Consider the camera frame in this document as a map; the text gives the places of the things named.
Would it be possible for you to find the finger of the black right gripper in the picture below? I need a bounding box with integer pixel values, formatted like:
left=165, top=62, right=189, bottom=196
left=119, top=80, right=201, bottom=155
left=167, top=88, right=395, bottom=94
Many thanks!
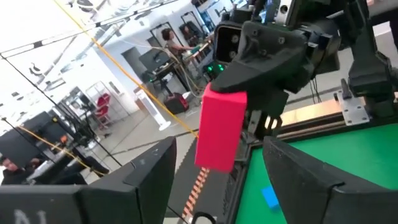
left=210, top=20, right=312, bottom=95
left=247, top=89, right=290, bottom=118

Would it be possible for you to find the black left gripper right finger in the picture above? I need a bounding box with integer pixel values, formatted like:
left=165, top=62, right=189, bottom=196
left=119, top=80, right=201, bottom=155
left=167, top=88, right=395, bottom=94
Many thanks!
left=262, top=136, right=398, bottom=224

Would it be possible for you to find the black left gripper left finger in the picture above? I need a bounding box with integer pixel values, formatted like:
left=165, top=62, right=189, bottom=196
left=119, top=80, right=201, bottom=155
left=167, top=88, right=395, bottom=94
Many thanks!
left=0, top=136, right=177, bottom=224

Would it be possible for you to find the pink rectangular block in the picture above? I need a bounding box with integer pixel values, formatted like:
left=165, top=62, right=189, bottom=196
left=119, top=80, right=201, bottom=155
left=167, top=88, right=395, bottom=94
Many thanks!
left=194, top=82, right=249, bottom=174

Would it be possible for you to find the blue block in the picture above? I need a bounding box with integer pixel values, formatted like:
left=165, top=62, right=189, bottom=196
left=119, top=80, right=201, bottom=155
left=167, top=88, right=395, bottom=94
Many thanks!
left=260, top=185, right=281, bottom=213

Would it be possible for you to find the wooden table side board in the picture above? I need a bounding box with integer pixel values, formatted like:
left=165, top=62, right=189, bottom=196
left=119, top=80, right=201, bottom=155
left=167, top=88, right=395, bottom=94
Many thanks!
left=279, top=99, right=343, bottom=127

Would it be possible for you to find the black hazard-striped floor mat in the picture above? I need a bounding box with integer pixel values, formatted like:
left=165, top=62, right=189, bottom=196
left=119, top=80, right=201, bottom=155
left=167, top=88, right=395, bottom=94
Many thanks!
left=164, top=136, right=237, bottom=224

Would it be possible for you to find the black and red case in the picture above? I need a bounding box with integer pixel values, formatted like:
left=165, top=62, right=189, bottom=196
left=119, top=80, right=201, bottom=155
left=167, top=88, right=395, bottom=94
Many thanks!
left=163, top=92, right=190, bottom=115

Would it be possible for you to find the black perforated computer case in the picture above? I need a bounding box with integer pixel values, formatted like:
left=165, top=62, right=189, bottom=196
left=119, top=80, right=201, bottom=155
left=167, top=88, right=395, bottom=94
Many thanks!
left=217, top=141, right=252, bottom=224

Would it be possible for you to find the person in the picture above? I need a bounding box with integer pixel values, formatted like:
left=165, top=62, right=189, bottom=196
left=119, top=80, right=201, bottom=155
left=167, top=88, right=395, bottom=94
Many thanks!
left=0, top=156, right=43, bottom=187
left=160, top=27, right=195, bottom=58

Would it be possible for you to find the red chair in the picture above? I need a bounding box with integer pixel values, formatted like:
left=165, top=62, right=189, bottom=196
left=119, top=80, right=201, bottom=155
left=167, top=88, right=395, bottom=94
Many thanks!
left=95, top=92, right=112, bottom=121

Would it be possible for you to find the white tower unit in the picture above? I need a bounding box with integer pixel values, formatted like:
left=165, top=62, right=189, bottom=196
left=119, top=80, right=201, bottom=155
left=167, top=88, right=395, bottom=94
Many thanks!
left=136, top=89, right=172, bottom=132

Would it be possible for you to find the black monitor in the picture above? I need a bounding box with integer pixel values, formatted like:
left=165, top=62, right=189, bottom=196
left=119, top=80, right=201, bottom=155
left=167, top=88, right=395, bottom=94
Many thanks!
left=0, top=111, right=58, bottom=167

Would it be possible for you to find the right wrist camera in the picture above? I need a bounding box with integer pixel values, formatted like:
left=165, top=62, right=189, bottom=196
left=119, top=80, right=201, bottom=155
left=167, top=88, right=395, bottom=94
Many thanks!
left=213, top=20, right=245, bottom=65

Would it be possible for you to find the black table frame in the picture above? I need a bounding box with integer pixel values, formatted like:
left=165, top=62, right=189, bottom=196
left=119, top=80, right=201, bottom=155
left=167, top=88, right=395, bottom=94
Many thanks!
left=236, top=114, right=398, bottom=224

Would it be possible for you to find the metal mounting bracket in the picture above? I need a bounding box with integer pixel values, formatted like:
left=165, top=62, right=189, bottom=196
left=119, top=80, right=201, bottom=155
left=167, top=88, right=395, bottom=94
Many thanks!
left=335, top=89, right=371, bottom=127

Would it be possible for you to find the black looped cable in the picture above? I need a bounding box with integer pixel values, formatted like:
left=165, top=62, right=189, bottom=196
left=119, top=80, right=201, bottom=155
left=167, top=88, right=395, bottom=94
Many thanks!
left=190, top=211, right=218, bottom=224

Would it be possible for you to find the yellow hanging cable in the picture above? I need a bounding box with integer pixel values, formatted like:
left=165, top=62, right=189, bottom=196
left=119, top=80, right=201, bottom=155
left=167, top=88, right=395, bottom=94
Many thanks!
left=51, top=0, right=200, bottom=139

